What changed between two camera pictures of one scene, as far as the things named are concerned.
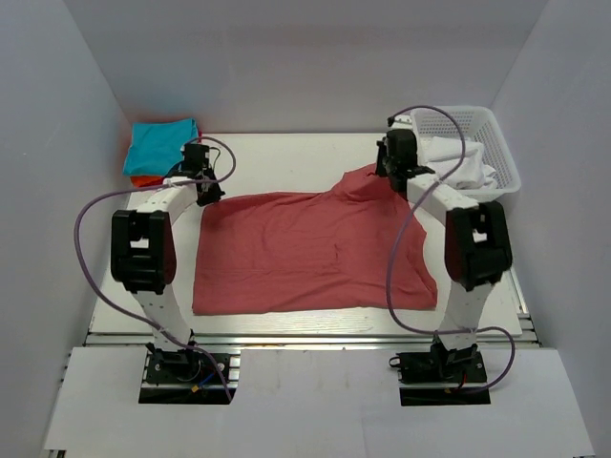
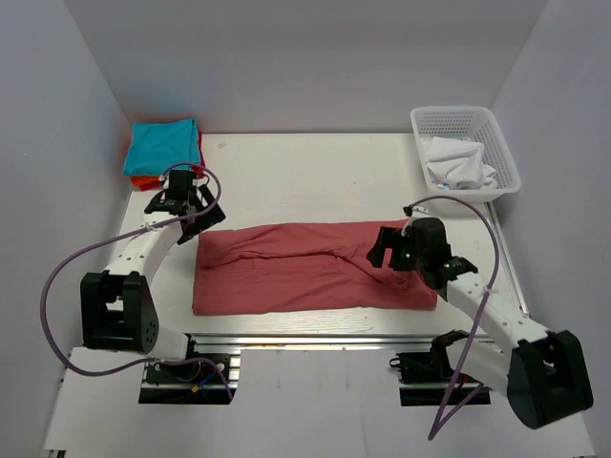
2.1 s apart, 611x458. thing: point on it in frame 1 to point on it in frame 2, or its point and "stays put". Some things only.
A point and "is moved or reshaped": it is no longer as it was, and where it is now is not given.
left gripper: [212, 197] to [212, 216]
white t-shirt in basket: [443, 156] stays put
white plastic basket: [475, 123] stays put
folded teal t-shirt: [157, 146] stays put
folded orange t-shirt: [143, 180] stays put
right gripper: [380, 170] to [385, 240]
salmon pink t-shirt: [326, 251] is moved or reshaped
